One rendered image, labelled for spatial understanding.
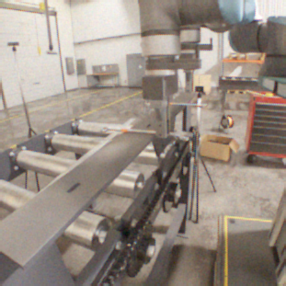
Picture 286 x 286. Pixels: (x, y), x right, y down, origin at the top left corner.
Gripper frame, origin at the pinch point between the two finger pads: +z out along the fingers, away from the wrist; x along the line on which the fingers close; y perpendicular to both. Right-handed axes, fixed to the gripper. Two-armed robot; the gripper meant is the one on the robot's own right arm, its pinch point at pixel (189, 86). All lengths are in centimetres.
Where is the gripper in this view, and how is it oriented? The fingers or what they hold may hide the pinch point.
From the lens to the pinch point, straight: 84.0
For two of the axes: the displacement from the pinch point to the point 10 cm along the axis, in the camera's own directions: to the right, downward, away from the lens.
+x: -3.9, 3.7, -8.4
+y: -9.2, -1.0, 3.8
